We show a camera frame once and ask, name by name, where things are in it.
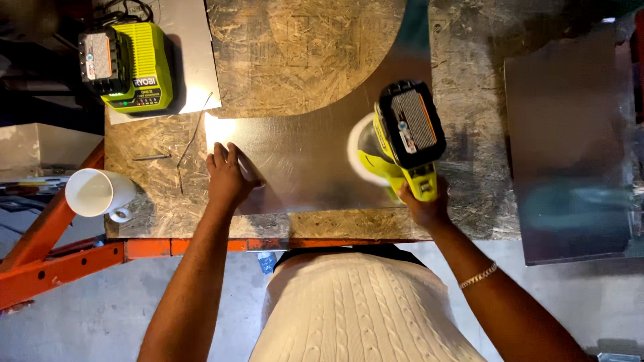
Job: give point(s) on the person's right hand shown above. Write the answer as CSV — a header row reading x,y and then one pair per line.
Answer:
x,y
430,211

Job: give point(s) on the person's left hand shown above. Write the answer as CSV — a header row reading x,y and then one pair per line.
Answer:
x,y
226,176

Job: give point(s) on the person's right fingers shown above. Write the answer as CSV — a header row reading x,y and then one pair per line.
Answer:
x,y
405,192

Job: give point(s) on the metal sheet with curved cut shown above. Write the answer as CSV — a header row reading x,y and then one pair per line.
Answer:
x,y
312,161

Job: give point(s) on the clear plastic bottle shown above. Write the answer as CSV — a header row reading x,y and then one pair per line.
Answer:
x,y
267,261

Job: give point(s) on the large shiny metal sheet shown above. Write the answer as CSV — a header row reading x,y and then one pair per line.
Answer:
x,y
568,151

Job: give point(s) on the short metal rod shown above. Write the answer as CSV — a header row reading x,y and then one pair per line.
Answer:
x,y
151,157

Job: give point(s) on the small grey metal sheet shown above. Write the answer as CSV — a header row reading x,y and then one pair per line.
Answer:
x,y
193,45

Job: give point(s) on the green battery charger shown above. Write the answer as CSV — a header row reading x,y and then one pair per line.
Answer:
x,y
146,60

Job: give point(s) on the white mug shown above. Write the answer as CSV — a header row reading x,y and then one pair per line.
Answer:
x,y
95,193

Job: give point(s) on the black battery pack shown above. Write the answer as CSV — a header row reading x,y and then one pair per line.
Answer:
x,y
100,60

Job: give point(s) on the heap of tools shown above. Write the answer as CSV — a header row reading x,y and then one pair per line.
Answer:
x,y
25,191

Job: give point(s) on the orange metal stand frame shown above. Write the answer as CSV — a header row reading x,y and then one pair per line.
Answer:
x,y
60,266

